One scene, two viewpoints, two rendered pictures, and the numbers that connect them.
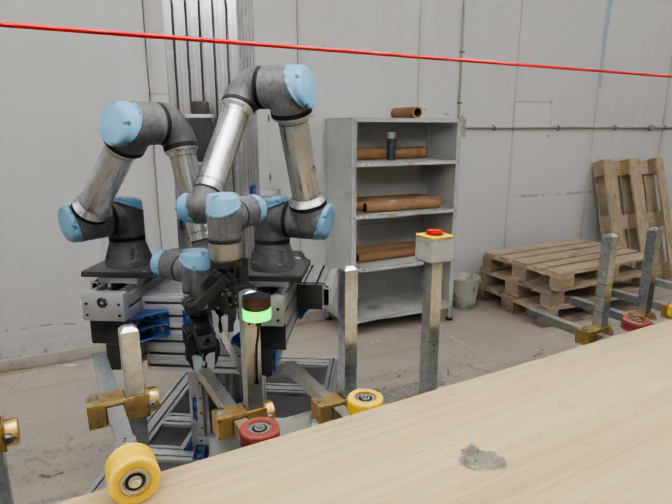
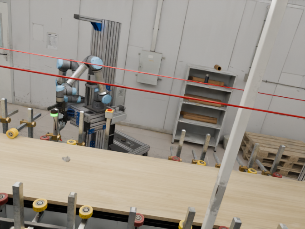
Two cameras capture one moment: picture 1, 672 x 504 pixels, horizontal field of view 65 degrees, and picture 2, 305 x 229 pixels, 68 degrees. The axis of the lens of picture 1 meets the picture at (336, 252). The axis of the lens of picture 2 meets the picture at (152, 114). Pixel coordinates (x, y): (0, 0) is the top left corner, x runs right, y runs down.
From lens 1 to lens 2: 163 cm
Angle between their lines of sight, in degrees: 27
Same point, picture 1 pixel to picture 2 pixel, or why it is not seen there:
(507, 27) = (285, 38)
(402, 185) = (214, 95)
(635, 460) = (91, 173)
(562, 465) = (77, 166)
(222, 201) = (57, 87)
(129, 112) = (59, 61)
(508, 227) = (264, 125)
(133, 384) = (29, 120)
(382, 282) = (197, 128)
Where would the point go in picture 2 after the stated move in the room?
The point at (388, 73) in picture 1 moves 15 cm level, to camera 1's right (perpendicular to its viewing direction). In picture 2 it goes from (218, 50) to (226, 52)
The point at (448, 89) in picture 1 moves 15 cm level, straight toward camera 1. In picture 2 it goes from (246, 61) to (243, 61)
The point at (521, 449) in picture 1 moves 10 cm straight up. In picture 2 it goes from (76, 161) to (77, 151)
